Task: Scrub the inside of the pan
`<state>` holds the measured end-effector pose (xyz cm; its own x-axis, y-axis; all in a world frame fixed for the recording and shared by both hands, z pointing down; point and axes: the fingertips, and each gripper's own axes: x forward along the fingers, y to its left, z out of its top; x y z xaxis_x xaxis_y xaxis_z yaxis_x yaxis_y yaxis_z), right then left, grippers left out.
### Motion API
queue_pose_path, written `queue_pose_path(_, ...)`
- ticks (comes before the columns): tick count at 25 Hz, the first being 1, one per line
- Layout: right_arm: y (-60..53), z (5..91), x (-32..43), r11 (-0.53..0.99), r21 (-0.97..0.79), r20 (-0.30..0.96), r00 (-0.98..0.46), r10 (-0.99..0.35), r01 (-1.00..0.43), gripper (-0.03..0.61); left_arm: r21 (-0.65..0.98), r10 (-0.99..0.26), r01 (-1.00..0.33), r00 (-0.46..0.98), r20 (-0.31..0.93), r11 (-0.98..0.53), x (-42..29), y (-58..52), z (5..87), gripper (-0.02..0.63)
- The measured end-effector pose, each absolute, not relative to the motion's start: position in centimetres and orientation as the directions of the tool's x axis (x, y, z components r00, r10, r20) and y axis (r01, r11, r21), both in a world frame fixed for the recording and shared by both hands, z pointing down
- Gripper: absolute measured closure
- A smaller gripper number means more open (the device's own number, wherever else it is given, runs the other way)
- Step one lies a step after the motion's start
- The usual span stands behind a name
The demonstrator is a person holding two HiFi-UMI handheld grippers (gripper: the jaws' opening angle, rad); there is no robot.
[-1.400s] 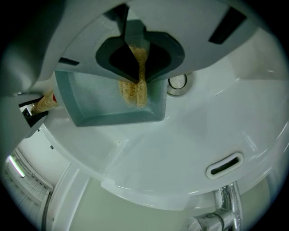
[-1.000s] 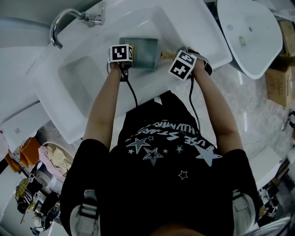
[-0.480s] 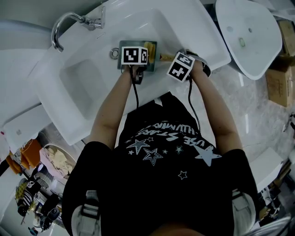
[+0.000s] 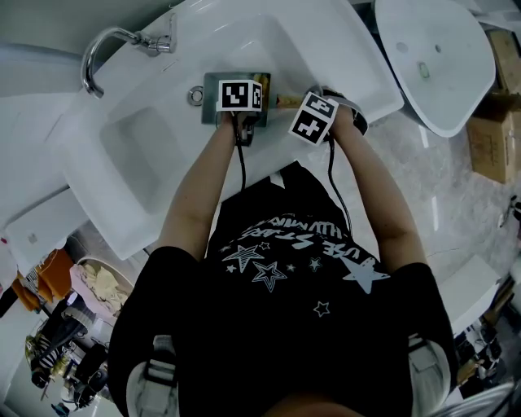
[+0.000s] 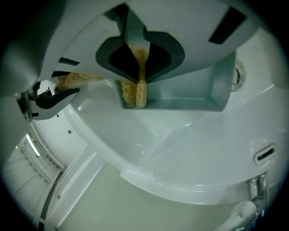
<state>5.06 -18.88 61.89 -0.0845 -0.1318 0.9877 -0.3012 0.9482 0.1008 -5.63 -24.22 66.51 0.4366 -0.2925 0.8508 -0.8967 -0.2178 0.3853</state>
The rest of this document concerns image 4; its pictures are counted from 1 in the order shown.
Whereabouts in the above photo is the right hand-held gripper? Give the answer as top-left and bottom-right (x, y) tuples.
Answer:
(288, 84), (370, 146)

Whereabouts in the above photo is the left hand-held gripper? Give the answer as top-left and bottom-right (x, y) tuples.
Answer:
(212, 79), (265, 147)

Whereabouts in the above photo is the grey rectangular pan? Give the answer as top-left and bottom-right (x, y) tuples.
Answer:
(200, 71), (304, 129)

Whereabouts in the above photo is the person's left forearm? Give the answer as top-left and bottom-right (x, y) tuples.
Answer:
(157, 115), (242, 262)

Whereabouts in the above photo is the person's right forearm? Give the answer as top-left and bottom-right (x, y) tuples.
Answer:
(332, 107), (429, 277)

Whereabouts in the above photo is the white ceramic sink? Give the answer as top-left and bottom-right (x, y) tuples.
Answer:
(60, 0), (405, 262)

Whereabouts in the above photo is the white freestanding basin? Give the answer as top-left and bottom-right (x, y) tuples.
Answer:
(374, 0), (497, 139)

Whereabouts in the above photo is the chrome faucet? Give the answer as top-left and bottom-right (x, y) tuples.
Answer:
(81, 13), (179, 99)

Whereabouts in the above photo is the brown cardboard box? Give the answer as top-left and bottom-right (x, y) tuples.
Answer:
(466, 92), (521, 185)
(485, 28), (521, 95)

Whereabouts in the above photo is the black star print T-shirt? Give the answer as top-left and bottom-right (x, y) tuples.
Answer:
(107, 160), (460, 417)

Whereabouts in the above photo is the beige round basket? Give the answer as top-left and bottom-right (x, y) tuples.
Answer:
(68, 255), (136, 315)

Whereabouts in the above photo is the pale yellow cloth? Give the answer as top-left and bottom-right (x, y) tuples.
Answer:
(81, 262), (129, 313)

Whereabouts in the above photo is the white rectangular box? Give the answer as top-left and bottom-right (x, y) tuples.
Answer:
(439, 253), (502, 336)

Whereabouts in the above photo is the pink cloth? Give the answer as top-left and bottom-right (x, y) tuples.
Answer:
(68, 263), (103, 302)

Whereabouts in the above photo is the orange fabric item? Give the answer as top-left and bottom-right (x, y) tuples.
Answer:
(11, 247), (75, 311)

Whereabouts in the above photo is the black white striped cloth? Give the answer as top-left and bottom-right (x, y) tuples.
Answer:
(25, 332), (71, 376)

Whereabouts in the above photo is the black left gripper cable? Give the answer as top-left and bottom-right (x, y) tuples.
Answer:
(234, 113), (249, 193)

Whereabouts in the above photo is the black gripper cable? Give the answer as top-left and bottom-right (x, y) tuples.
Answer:
(326, 137), (354, 238)
(234, 113), (249, 193)

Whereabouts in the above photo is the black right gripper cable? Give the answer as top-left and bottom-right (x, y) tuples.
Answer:
(326, 137), (354, 238)

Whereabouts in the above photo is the grey shoulder strap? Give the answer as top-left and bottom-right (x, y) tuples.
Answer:
(406, 333), (453, 408)
(125, 334), (180, 417)

